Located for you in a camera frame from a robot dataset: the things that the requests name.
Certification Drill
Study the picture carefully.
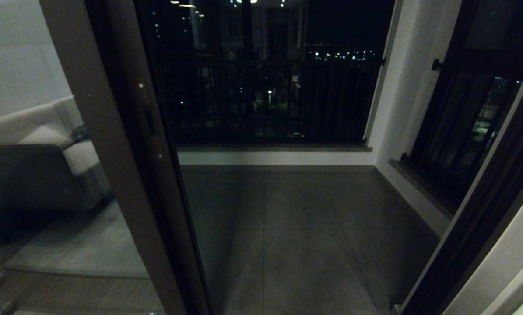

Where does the brown framed fixed glass panel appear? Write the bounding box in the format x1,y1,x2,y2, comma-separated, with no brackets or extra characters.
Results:
0,0,187,315

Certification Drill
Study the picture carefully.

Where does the stone window sill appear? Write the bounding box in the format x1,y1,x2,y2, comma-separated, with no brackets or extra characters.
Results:
389,158,457,220

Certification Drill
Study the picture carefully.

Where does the black balcony railing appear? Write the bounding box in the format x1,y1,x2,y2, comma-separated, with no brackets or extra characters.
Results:
156,55,385,146

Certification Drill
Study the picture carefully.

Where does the black barred window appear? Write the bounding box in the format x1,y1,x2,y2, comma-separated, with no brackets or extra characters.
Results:
400,0,523,211

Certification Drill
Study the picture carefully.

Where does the beige sofa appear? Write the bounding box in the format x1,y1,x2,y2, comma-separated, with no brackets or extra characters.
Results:
0,95,112,211

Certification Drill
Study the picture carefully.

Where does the dark green cloth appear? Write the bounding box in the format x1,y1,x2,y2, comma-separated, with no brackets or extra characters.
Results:
70,124,91,142

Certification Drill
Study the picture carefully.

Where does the brown framed sliding glass door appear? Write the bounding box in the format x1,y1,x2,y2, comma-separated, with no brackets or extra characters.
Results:
84,0,214,315

